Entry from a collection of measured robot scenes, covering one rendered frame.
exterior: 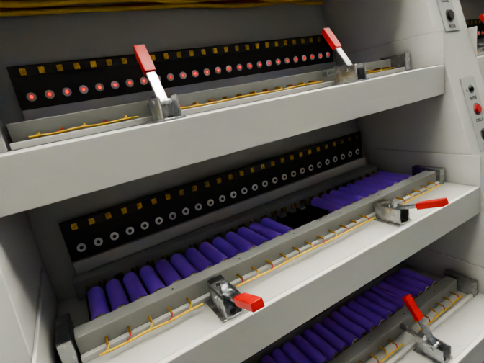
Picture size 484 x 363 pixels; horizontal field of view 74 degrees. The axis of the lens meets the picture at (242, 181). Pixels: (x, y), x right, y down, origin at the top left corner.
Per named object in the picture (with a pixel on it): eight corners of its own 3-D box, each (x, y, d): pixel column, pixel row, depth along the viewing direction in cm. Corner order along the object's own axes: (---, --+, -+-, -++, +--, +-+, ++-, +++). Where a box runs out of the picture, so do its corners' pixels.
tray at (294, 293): (480, 212, 52) (481, 155, 49) (73, 469, 25) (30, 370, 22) (374, 191, 69) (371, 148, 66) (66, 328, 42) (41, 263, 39)
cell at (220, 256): (212, 251, 45) (233, 269, 39) (199, 256, 44) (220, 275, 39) (209, 240, 44) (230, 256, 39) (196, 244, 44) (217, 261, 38)
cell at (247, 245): (236, 240, 47) (261, 256, 41) (225, 245, 46) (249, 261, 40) (234, 229, 46) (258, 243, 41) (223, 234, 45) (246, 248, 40)
